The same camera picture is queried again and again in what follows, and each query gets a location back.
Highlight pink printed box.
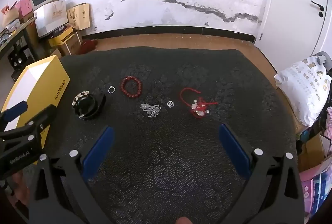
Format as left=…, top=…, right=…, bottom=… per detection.
left=298, top=155, right=332, bottom=219

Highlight person's left hand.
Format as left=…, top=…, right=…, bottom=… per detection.
left=6, top=172, right=30, bottom=214

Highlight white printed bag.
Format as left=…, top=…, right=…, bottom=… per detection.
left=274, top=56, right=332, bottom=127

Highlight red cloth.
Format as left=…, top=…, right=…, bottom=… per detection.
left=79, top=40, right=98, bottom=54

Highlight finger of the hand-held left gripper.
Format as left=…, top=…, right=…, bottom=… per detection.
left=0, top=101, right=28, bottom=132
left=0, top=104, right=58, bottom=145

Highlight straw basket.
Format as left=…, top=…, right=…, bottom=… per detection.
left=1, top=2, right=20, bottom=27

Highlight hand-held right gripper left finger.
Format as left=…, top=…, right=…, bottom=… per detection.
left=27, top=125, right=115, bottom=224

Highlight brown cardboard box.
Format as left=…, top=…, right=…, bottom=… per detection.
left=61, top=32, right=83, bottom=56

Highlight yellow box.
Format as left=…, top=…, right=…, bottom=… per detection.
left=0, top=55, right=71, bottom=148

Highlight brown paper bag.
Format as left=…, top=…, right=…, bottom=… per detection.
left=67, top=3, right=91, bottom=31

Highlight black door handle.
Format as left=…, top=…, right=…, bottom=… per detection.
left=311, top=0, right=325, bottom=18

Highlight black desk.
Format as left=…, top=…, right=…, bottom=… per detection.
left=0, top=16, right=37, bottom=58

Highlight large cardboard box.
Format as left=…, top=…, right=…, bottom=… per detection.
left=298, top=133, right=330, bottom=173

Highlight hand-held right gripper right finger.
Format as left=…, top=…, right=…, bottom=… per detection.
left=219, top=123, right=305, bottom=224

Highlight flat black box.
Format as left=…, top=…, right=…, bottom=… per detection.
left=49, top=25, right=72, bottom=34

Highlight white paper bag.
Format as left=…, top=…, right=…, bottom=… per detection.
left=34, top=0, right=69, bottom=38

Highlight black watch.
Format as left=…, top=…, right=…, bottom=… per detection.
left=73, top=93, right=107, bottom=121

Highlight red bead bracelet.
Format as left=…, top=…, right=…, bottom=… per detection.
left=120, top=76, right=143, bottom=98

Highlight black speaker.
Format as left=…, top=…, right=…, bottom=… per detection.
left=8, top=48, right=34, bottom=69

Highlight red string bracelet with charms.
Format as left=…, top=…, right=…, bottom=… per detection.
left=180, top=87, right=218, bottom=119

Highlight silver chain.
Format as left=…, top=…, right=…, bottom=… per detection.
left=140, top=103, right=161, bottom=118

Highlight yellow carton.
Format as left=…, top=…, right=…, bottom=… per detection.
left=47, top=26, right=78, bottom=47

